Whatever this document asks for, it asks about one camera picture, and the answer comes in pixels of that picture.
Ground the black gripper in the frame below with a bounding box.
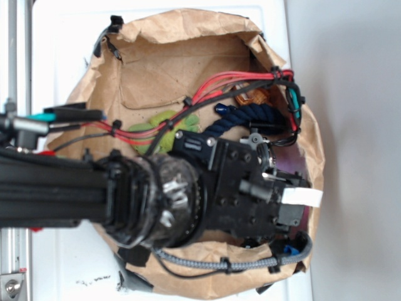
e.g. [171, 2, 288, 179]
[206, 139, 310, 241]

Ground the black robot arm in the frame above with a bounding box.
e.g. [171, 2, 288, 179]
[1, 132, 310, 249]

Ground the green plush toy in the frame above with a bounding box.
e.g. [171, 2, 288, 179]
[127, 110, 200, 155]

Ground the orange brown woven object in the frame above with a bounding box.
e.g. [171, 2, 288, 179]
[234, 88, 271, 105]

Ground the brown paper bag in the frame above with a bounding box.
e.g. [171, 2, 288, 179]
[58, 9, 325, 300]

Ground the grey braided cable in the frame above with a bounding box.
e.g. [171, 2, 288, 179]
[150, 231, 314, 273]

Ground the dark blue rope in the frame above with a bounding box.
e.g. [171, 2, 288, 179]
[203, 103, 286, 139]

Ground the red wire bundle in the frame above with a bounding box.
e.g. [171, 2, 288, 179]
[34, 69, 302, 154]

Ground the aluminium frame rail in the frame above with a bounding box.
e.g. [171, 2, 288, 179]
[0, 0, 34, 301]

